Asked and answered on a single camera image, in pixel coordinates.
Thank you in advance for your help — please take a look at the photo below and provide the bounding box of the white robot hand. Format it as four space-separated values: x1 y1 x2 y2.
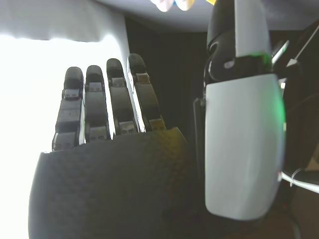
28 0 286 239

